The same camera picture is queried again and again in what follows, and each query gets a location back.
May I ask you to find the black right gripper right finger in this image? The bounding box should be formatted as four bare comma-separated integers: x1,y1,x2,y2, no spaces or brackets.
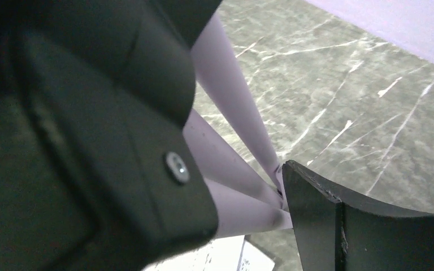
283,160,434,270

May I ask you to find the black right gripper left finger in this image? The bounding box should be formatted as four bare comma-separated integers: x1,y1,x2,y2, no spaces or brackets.
0,1,220,270

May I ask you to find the lilac perforated music stand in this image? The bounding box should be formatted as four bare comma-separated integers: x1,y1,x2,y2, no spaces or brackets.
183,14,292,237

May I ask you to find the top sheet music page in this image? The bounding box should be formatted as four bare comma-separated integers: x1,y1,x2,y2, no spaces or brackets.
145,235,245,271

